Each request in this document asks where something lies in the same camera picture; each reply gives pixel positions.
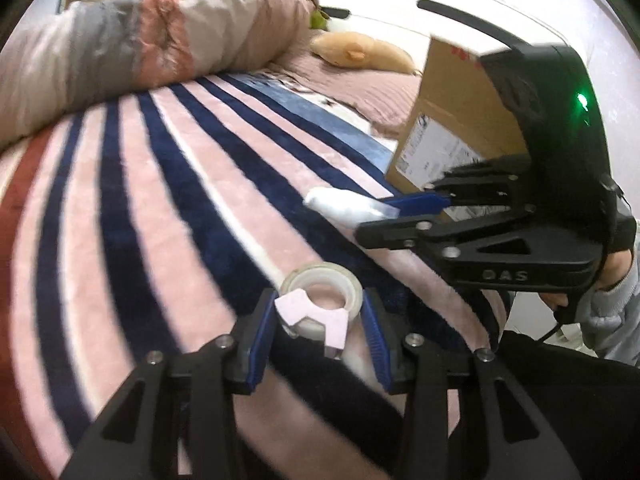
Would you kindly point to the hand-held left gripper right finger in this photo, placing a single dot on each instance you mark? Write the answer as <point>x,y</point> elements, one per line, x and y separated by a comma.
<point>376,345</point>

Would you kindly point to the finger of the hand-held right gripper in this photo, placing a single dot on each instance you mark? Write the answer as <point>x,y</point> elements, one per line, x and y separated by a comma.
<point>415,202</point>
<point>390,232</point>

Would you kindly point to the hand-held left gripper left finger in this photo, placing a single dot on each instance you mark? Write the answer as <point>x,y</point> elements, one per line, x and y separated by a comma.
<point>260,340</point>

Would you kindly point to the white and light blue bottle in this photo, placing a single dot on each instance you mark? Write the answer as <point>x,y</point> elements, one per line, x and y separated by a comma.
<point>340,205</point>

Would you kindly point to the clear tape roll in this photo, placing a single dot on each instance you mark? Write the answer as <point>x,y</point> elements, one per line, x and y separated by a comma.
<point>300,276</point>

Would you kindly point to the cardboard box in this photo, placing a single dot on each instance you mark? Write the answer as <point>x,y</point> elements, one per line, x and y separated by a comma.
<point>450,90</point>

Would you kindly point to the person's right forearm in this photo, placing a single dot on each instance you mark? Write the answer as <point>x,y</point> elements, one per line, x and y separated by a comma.
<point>615,320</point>

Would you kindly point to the person's right hand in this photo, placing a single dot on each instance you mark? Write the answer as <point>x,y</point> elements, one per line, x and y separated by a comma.
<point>619,269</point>

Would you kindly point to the tan plush toy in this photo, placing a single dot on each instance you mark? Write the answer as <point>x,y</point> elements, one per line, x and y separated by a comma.
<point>365,50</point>

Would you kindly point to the striped blanket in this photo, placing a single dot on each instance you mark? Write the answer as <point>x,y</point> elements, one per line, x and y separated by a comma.
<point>150,185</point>

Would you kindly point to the green plush toy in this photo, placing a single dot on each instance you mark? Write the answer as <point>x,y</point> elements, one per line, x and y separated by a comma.
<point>320,20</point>

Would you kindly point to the person's dark pants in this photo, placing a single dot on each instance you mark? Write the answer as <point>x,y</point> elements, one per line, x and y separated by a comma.
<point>575,400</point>

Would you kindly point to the rolled pink grey quilt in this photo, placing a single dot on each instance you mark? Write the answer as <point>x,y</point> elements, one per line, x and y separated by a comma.
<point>200,20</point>

